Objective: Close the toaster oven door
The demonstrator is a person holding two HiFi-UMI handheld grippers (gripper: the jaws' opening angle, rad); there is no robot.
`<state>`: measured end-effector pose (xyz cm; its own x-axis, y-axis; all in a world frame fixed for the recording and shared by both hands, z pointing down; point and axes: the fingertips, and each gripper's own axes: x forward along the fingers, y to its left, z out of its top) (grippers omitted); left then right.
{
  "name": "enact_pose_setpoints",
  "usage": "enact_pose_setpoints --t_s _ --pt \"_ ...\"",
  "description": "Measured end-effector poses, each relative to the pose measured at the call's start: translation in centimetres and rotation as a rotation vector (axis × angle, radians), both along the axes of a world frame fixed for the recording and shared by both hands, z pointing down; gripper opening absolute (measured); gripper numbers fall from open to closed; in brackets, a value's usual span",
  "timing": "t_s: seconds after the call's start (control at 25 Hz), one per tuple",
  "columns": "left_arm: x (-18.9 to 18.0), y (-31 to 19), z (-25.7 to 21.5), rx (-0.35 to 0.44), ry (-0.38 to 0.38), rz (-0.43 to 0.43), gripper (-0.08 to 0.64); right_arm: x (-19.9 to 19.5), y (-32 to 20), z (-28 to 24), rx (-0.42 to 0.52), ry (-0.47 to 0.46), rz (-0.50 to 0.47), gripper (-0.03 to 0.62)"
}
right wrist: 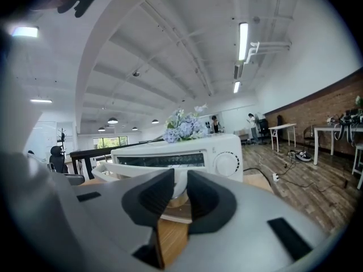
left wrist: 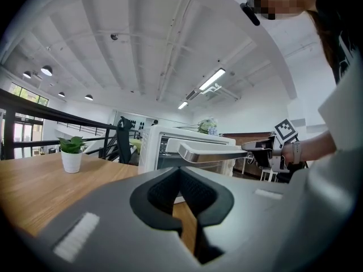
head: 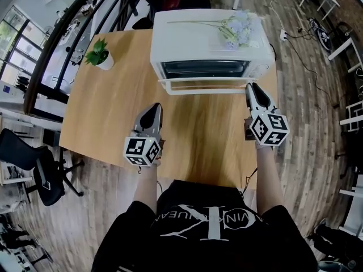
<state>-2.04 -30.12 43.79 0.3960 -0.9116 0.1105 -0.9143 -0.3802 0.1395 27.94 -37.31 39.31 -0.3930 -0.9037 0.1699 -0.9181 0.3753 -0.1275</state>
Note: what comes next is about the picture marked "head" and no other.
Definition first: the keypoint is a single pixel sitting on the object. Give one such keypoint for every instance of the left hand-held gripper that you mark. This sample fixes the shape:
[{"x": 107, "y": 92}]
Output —
[{"x": 140, "y": 152}]

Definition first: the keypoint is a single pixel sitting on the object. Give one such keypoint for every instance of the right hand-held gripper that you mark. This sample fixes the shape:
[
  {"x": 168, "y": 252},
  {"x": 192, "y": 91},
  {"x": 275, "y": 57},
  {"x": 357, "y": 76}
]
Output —
[{"x": 269, "y": 129}]

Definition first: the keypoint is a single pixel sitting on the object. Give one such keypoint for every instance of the white glass oven door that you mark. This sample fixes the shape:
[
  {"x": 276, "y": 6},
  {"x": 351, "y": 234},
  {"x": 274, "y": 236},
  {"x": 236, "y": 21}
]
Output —
[{"x": 204, "y": 91}]

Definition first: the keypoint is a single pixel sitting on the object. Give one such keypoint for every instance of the person's left forearm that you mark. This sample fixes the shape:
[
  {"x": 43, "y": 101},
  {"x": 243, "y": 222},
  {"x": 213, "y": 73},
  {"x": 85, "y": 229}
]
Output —
[{"x": 146, "y": 191}]

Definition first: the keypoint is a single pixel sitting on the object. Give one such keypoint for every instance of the person's right forearm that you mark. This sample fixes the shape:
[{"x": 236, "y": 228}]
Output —
[{"x": 269, "y": 180}]

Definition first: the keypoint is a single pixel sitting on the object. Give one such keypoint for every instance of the white toaster oven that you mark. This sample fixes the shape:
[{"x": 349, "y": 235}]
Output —
[{"x": 184, "y": 38}]

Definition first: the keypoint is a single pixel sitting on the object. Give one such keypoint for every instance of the wooden table with white legs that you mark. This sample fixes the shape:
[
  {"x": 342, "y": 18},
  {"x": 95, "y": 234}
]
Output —
[{"x": 113, "y": 109}]

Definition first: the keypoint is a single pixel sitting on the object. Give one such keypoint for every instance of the white power strip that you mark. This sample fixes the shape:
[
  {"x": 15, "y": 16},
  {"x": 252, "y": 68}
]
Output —
[{"x": 283, "y": 34}]

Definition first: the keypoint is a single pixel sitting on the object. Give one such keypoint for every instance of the purple artificial flower sprig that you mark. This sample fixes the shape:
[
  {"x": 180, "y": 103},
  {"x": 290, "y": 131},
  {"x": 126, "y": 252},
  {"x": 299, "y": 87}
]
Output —
[{"x": 241, "y": 30}]

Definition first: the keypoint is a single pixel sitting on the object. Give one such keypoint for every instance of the green plant in white pot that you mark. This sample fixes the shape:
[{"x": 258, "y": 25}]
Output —
[{"x": 103, "y": 61}]

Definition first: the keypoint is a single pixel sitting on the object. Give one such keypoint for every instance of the person's black shorts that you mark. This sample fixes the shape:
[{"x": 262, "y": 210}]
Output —
[{"x": 204, "y": 191}]

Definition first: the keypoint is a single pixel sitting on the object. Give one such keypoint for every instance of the black smartphone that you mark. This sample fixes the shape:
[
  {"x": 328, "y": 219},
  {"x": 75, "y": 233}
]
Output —
[{"x": 46, "y": 184}]

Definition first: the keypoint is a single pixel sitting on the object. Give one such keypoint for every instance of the black railing with wooden handrail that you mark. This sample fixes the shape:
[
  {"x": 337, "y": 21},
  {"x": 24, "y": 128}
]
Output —
[{"x": 35, "y": 78}]

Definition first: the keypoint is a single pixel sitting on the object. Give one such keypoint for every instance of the black mesh office chair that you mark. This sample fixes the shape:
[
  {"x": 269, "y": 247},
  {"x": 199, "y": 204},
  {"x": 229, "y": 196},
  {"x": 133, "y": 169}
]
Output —
[{"x": 48, "y": 191}]

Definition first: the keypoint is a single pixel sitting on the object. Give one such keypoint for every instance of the person's black printed t-shirt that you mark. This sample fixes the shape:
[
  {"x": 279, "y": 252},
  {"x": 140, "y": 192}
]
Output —
[{"x": 141, "y": 251}]

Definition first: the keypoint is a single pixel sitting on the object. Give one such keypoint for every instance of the black bag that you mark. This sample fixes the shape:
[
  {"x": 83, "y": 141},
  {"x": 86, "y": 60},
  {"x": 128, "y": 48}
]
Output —
[{"x": 337, "y": 242}]

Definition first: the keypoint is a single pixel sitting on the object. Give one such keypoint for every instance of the white metal frame stool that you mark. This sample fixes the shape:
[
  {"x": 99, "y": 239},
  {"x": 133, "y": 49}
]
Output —
[{"x": 353, "y": 116}]

